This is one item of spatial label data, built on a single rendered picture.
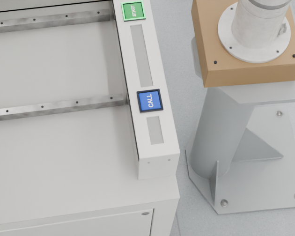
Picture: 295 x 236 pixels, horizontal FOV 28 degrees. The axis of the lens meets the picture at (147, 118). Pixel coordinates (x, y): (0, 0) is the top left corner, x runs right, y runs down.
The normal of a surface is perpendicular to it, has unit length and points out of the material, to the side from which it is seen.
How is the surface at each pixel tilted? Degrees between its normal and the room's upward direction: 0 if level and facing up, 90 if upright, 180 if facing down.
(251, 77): 90
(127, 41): 0
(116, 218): 90
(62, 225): 90
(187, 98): 0
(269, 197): 0
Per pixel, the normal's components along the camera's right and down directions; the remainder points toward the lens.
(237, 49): 0.02, -0.42
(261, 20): -0.18, 0.89
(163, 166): 0.16, 0.89
